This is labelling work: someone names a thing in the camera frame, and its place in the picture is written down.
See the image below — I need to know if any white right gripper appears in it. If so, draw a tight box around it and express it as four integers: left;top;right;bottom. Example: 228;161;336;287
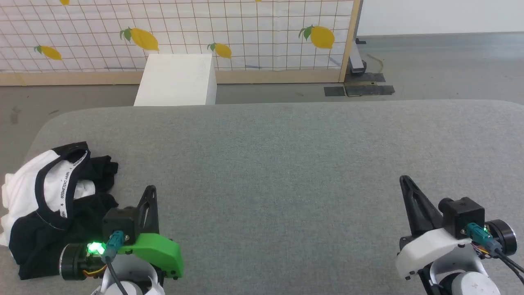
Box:
395;175;478;281

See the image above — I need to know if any grey metal partition foot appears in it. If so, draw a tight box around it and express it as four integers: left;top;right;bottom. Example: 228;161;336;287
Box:
349;38;368;77

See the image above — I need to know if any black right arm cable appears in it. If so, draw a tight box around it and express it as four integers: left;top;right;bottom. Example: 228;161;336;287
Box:
466;223;524;275

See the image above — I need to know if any large black floor tape patch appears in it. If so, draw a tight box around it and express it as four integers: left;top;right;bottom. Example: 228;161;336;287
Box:
344;73;396;98

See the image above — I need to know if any lemon print partition screen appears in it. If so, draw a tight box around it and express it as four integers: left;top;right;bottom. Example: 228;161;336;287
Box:
0;0;363;86

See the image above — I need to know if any white and black t-shirt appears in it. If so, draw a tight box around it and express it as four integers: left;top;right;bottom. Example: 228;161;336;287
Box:
0;141;120;281

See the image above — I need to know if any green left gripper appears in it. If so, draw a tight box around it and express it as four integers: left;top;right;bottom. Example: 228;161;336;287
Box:
118;185;185;280

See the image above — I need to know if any white rectangular box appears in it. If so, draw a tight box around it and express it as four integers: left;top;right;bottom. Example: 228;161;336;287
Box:
134;53;217;107

